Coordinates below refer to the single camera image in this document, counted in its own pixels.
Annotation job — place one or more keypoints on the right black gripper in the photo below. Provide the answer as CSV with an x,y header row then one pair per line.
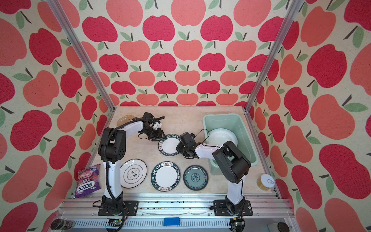
x,y
179,147

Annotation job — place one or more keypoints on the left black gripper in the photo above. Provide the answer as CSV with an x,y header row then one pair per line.
x,y
159,135

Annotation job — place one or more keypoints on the small green rim lettered plate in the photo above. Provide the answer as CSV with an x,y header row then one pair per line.
x,y
168,146

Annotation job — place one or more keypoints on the teal blue patterned plate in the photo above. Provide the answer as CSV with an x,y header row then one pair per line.
x,y
195,177

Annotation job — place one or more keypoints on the white fluted plate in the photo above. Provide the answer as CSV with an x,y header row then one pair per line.
x,y
221,136

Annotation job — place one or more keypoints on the mint green plastic bin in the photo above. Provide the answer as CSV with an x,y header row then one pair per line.
x,y
234,123

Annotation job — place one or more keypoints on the large green rim lettered plate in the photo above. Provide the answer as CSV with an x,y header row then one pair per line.
x,y
165,176

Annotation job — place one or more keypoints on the white plate black line pattern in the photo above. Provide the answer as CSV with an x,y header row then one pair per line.
x,y
132,173

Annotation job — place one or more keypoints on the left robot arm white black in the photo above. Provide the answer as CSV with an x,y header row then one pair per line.
x,y
112,149

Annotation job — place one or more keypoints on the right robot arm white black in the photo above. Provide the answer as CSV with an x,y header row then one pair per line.
x,y
231,161

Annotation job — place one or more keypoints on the amber translucent glass plate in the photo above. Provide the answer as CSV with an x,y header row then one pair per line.
x,y
125,119

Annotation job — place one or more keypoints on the purple snack packet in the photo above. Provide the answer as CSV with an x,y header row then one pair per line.
x,y
88,181

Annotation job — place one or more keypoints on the yellow jar white lid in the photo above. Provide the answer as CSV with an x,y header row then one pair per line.
x,y
266,182

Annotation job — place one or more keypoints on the green circuit board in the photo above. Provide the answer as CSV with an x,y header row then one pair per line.
x,y
114,222

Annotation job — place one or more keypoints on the black round object right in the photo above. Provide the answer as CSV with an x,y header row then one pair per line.
x,y
283,227

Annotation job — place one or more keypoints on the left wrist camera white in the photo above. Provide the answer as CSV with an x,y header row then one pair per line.
x,y
156,125

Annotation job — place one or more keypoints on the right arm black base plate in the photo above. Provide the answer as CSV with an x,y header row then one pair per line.
x,y
222,208

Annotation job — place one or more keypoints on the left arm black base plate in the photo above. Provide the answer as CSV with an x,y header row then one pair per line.
x,y
131,208

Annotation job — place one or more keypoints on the blue block on rail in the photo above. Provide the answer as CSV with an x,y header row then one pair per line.
x,y
171,221

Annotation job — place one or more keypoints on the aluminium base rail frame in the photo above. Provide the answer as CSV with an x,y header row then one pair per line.
x,y
191,208

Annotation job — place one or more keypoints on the left aluminium frame post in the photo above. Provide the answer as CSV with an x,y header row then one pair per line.
x,y
63,20

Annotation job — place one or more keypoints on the aluminium frame post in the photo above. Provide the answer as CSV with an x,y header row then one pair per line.
x,y
63,20
277,44

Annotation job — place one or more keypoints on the right aluminium frame post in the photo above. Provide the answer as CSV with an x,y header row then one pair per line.
x,y
277,44

